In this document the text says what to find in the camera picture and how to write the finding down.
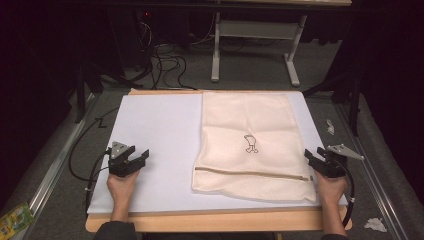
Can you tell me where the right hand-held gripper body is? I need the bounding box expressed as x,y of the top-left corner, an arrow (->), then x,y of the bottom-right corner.
315,143 -> 365,179

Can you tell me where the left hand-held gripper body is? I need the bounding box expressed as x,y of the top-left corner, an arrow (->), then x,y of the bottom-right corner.
107,141 -> 141,178

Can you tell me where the cream mesh laundry bag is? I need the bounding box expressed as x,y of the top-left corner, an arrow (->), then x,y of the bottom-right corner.
191,91 -> 317,204

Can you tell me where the person's left hand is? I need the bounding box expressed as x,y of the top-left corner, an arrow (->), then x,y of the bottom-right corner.
106,169 -> 141,205

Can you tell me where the person's right hand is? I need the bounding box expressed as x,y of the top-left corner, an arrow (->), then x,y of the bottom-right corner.
314,172 -> 349,206

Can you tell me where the white table mat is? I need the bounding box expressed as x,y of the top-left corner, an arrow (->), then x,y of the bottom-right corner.
86,91 -> 349,215

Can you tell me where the black stand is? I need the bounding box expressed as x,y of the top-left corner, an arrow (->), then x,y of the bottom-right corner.
73,62 -> 105,125
301,65 -> 364,138

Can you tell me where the crumpled white tissue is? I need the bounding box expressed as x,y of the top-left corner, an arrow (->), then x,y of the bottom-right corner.
363,217 -> 389,234

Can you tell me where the wooden table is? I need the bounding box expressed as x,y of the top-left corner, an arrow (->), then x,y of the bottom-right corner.
85,87 -> 353,234

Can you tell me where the black computer case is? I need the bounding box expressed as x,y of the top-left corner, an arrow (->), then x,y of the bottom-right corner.
109,8 -> 155,69

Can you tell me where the green yellow packet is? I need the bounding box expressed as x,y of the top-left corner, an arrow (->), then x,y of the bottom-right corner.
0,201 -> 36,240

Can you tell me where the white-legged desk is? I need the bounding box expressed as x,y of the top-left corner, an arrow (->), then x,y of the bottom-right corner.
210,0 -> 353,88

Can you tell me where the left hand-held gripper cable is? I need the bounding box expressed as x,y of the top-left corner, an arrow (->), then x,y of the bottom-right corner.
84,149 -> 113,214

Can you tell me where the metal floor rail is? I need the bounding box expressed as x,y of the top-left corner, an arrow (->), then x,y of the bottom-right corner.
332,102 -> 403,240
13,93 -> 102,240

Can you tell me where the black floor cable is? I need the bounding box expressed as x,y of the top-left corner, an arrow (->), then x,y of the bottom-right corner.
68,106 -> 120,183

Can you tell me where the tangle of black cables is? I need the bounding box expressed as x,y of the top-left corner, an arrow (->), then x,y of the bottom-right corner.
132,19 -> 198,92

